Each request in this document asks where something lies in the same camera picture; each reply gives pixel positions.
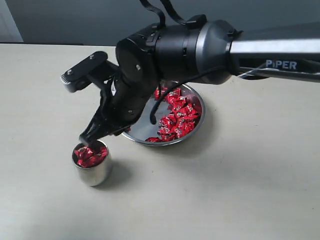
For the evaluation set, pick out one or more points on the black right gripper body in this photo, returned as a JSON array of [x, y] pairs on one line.
[[122, 102]]

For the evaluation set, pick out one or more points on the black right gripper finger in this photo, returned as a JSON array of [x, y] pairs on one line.
[[96, 129]]

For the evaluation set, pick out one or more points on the red candy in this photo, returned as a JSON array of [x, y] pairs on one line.
[[160, 90], [183, 127], [173, 95], [168, 121], [86, 157], [189, 112]]

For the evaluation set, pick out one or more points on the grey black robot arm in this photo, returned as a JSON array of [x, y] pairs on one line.
[[208, 54]]

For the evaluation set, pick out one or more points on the round stainless steel plate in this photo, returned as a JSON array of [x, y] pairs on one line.
[[146, 133]]

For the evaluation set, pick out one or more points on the stainless steel cup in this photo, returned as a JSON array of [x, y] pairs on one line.
[[96, 175]]

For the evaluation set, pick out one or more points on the red wrapped candy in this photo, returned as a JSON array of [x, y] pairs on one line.
[[189, 112], [160, 90], [173, 95], [183, 127], [168, 121]]

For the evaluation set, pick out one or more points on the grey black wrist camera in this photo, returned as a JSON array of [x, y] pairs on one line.
[[94, 69]]

